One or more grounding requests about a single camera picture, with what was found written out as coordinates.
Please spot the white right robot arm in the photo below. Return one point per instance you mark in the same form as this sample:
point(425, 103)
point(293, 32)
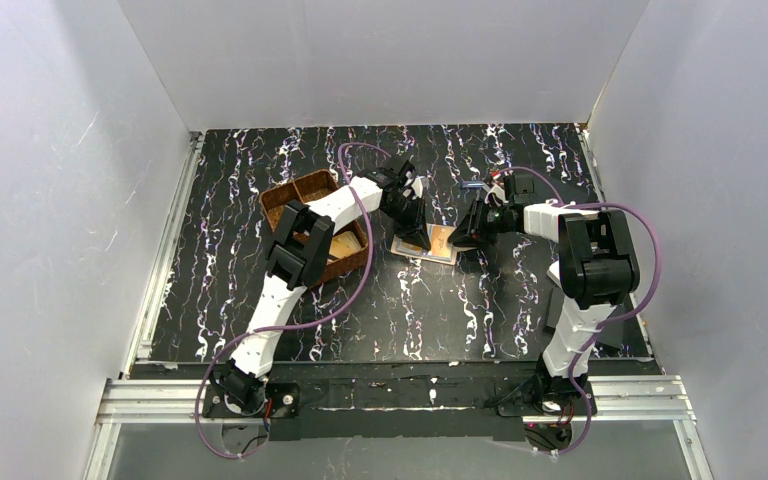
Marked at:
point(596, 269)

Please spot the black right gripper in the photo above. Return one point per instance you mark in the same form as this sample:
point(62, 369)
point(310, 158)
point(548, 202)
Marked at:
point(476, 221)

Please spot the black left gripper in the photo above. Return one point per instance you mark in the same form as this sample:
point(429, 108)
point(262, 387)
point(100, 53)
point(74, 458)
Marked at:
point(408, 213)

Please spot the black flat box near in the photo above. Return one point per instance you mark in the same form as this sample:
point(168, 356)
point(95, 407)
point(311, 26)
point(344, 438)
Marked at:
point(612, 331)

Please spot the yellow VIP card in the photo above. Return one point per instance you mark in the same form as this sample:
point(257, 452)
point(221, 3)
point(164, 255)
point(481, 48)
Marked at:
point(344, 245)

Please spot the orange card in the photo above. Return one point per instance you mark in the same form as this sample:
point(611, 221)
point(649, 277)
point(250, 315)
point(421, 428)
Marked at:
point(439, 240)

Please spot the aluminium frame rail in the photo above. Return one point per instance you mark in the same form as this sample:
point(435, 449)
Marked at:
point(401, 428)

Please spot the brown woven basket card holder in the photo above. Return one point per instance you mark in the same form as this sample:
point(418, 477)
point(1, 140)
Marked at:
point(302, 232)

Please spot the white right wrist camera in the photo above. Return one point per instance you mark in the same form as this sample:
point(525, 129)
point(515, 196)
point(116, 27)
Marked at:
point(495, 194)

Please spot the white small box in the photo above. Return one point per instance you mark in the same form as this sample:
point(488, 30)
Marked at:
point(554, 273)

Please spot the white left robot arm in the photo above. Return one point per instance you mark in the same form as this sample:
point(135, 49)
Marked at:
point(242, 377)

